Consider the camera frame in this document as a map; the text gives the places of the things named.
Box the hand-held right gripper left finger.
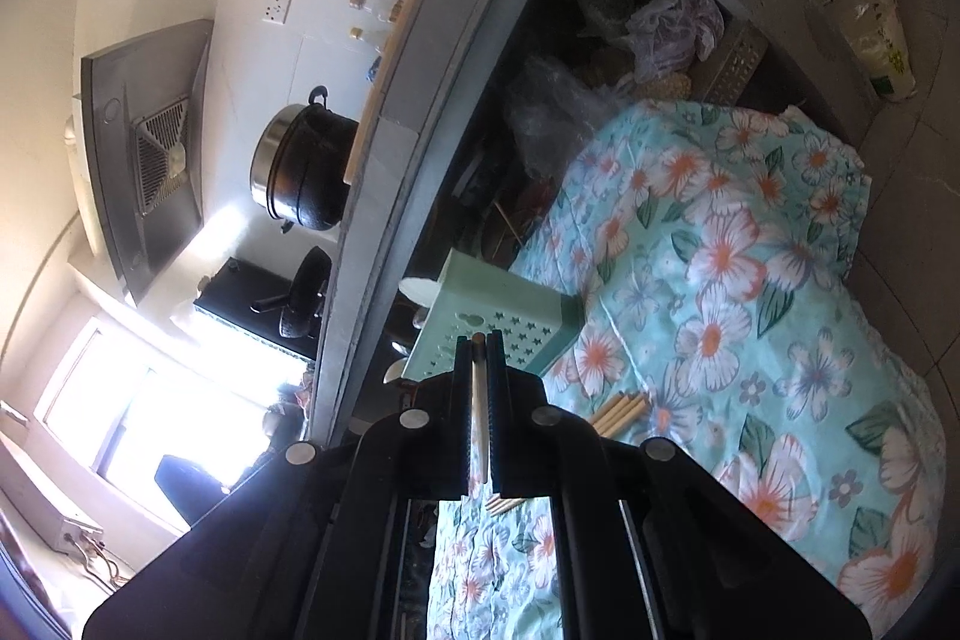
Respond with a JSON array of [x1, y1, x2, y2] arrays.
[[82, 331, 481, 640]]

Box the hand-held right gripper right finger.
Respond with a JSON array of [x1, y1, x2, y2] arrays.
[[484, 331, 875, 640]]

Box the mint green utensil holder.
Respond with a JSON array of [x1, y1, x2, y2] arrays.
[[401, 248, 586, 387]]

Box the window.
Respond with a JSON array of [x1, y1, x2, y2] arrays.
[[30, 308, 302, 515]]

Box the white plastic rice paddle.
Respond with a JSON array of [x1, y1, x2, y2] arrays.
[[397, 276, 442, 313]]

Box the thin bamboo sticks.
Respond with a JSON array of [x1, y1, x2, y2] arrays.
[[486, 196, 542, 253]]

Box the black gas stove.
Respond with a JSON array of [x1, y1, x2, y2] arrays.
[[193, 255, 325, 361]]

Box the grey concrete counter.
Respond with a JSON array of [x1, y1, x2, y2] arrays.
[[311, 0, 886, 453]]

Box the black frying pan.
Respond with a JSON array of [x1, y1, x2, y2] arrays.
[[251, 246, 333, 341]]

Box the floral blue cloth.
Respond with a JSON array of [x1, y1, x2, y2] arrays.
[[427, 100, 950, 640]]

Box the black pot with steel lid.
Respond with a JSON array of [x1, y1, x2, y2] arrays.
[[250, 85, 362, 234]]

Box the clear plastic bag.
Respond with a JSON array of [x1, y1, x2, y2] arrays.
[[501, 53, 610, 178]]

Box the long wooden cutting board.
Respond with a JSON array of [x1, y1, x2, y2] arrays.
[[343, 0, 471, 185]]

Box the steel range hood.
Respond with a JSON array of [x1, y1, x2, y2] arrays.
[[79, 17, 216, 309]]

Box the beige grain bag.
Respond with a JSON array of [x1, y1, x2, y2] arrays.
[[591, 46, 692, 103]]

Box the clear corked glass bottle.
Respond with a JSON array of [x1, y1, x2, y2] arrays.
[[347, 0, 404, 24]]

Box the perforated metal tray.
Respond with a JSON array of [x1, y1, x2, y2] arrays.
[[692, 27, 771, 106]]

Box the purple white plastic bag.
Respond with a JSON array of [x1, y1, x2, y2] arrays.
[[625, 0, 726, 84]]

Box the white wall box with cables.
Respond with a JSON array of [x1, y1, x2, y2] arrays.
[[0, 428, 107, 560]]

